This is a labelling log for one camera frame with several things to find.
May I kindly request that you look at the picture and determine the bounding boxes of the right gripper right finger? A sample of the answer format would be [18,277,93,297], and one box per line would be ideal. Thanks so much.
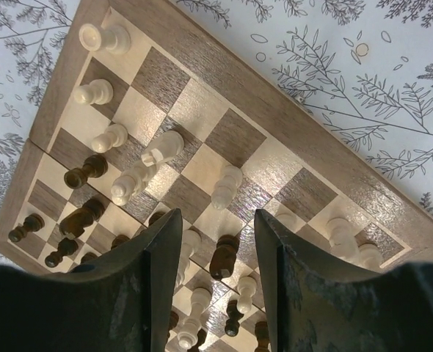
[254,209,433,351]

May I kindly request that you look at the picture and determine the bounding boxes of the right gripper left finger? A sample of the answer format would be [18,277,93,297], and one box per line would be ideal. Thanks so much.
[0,209,183,351]

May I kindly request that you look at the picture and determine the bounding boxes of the wooden chess board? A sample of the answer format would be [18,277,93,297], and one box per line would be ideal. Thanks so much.
[0,1,433,351]

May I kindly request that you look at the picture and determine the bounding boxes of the dark pawn chess piece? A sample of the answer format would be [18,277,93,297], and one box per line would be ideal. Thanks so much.
[64,154,109,189]

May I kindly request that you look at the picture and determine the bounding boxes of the light knight chess piece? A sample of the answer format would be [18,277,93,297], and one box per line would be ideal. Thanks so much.
[141,131,184,166]

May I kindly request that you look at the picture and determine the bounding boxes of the light pawn chess piece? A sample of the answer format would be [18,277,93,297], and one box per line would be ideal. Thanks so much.
[72,78,114,105]

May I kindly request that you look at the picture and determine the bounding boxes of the light rook chess piece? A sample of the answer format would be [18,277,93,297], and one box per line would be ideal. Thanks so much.
[79,23,131,55]

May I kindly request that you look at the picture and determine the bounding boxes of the floral table mat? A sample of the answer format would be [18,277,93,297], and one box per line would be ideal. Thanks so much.
[0,0,433,272]

